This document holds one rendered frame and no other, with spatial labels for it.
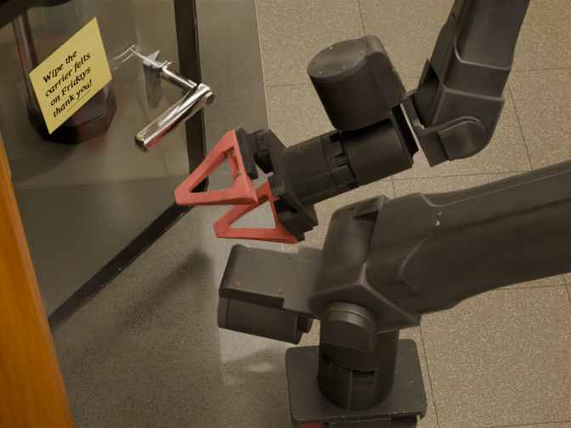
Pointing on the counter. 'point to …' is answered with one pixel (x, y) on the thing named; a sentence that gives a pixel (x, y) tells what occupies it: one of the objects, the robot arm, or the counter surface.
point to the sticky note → (70, 76)
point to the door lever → (180, 114)
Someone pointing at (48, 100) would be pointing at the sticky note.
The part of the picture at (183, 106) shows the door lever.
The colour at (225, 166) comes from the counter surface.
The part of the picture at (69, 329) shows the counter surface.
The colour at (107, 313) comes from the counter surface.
